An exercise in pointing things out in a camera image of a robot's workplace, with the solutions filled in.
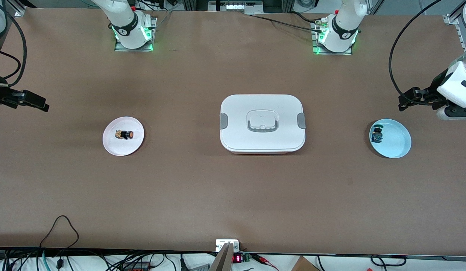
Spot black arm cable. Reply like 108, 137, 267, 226
389, 0, 444, 107
0, 0, 27, 88

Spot pale pink round plate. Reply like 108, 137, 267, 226
102, 116, 145, 157

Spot black looped thin cable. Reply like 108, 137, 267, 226
39, 215, 80, 268

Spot aluminium profile frame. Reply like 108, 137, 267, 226
443, 0, 466, 78
14, 0, 36, 17

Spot metal equipment rack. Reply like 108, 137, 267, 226
182, 0, 295, 15

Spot red clip lead cable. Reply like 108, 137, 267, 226
252, 254, 279, 271

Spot brown cardboard box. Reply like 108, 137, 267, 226
291, 256, 320, 271

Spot blue green push button switch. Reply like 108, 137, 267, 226
371, 123, 384, 144

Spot light blue round plate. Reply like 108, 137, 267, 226
369, 119, 412, 158

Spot white small box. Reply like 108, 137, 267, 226
216, 239, 240, 253

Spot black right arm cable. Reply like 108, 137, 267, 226
0, 0, 27, 88

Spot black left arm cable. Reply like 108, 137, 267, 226
389, 0, 444, 107

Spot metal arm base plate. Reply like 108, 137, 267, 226
312, 21, 354, 56
114, 16, 158, 52

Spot grey metal beam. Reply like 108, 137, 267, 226
209, 243, 234, 271

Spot black cable across table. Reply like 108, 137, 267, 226
252, 14, 323, 30

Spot black coiled cable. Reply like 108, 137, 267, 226
370, 255, 407, 267

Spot black orange device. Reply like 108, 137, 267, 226
122, 262, 151, 271

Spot white lunch box grey latches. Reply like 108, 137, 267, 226
219, 94, 306, 155

